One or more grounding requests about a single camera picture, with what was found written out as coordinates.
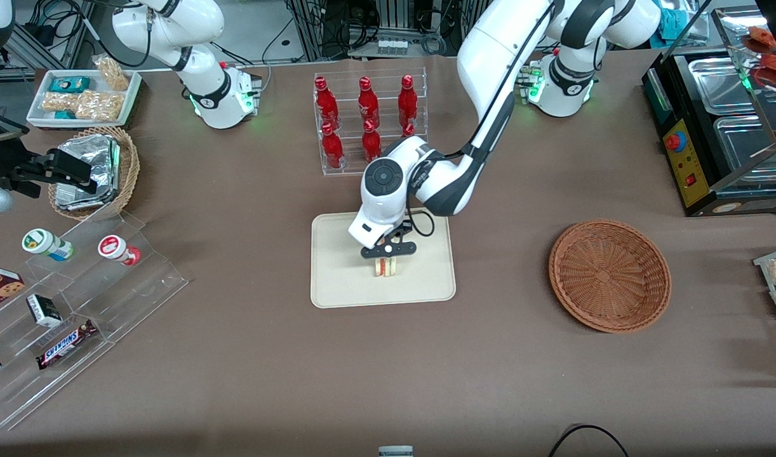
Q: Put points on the silver foil wrapped package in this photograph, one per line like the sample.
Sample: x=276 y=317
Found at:
x=93 y=155
x=77 y=200

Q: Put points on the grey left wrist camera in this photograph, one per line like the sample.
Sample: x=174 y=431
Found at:
x=388 y=249

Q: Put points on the snickers chocolate bar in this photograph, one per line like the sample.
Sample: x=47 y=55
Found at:
x=66 y=343

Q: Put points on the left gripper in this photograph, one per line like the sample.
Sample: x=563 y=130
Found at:
x=402 y=228

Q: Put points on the teal plastic bag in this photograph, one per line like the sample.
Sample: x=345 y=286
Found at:
x=674 y=24

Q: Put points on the aluminium equipment rack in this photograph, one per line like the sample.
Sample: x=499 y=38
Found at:
x=388 y=19

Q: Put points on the clear bag of nuts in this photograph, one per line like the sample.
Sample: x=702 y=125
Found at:
x=113 y=73
x=58 y=101
x=100 y=105

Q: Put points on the small black white box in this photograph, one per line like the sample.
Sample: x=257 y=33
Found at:
x=44 y=310

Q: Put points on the round brown wicker basket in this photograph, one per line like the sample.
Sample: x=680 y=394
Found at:
x=607 y=276

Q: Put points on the black food warmer machine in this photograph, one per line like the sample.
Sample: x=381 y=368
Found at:
x=680 y=111

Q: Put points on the light tan wicker basket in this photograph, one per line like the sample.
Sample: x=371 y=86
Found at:
x=129 y=171

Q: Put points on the white rectangular snack tray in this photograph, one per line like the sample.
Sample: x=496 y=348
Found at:
x=39 y=117

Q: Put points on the green lid yogurt bottle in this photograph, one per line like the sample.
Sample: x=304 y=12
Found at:
x=46 y=244

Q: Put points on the small teal snack packet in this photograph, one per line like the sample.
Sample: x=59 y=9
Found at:
x=64 y=115

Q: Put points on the clear acrylic bottle rack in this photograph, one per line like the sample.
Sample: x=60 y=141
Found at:
x=350 y=166

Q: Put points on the red lid yogurt bottle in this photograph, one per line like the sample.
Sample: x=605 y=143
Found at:
x=117 y=249

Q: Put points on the grey metal clamp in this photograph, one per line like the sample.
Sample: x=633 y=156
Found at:
x=395 y=451

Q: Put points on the clear acrylic snack tray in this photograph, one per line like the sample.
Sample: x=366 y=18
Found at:
x=764 y=261

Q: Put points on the steel warmer pan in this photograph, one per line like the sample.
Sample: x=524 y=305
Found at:
x=718 y=79
x=743 y=145

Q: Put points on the red cola bottle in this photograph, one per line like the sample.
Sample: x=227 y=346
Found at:
x=408 y=131
x=326 y=105
x=408 y=103
x=367 y=105
x=370 y=143
x=332 y=149

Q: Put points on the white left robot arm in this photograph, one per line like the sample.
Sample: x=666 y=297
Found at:
x=496 y=51

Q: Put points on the beige rectangular serving tray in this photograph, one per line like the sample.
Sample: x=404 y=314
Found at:
x=337 y=279

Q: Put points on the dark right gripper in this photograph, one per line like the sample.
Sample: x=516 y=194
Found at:
x=0 y=160

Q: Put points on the triangular sandwich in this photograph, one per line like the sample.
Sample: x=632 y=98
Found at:
x=388 y=270

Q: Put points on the clear acrylic stepped shelf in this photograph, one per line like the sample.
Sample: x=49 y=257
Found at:
x=140 y=285

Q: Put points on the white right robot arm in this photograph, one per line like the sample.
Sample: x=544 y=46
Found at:
x=204 y=25

